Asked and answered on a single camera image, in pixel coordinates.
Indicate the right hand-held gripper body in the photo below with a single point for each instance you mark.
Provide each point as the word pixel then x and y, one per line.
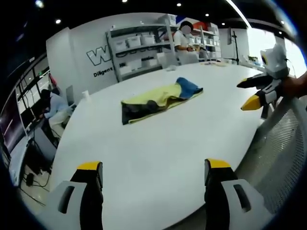
pixel 275 62

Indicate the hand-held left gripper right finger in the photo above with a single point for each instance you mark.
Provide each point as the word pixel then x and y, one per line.
pixel 230 194

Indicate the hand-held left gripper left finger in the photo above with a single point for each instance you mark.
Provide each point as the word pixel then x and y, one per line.
pixel 72 194

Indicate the yellow blue dark garment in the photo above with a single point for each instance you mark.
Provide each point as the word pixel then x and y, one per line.
pixel 156 98

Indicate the person's right hand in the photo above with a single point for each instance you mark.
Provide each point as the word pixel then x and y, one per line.
pixel 296 85

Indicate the black tripod stand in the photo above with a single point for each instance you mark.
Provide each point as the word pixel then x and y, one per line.
pixel 236 45

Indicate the black power strip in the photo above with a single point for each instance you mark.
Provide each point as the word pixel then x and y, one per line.
pixel 30 179

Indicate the grey metal shelf unit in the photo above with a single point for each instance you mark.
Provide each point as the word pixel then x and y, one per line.
pixel 144 51
pixel 211 40

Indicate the grey mesh chair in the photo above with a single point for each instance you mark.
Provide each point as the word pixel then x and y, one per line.
pixel 280 153

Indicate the grey office desk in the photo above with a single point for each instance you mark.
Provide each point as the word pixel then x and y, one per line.
pixel 26 153

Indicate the small white object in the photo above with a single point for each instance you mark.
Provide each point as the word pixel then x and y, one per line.
pixel 171 68

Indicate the dark monitor screen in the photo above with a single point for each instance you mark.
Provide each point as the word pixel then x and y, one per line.
pixel 10 124

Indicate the grey laptop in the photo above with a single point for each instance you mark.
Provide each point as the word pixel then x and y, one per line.
pixel 70 95

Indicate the white cup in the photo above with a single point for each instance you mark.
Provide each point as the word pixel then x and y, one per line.
pixel 85 95

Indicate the row of white storage bins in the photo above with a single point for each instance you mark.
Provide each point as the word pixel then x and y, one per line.
pixel 136 40

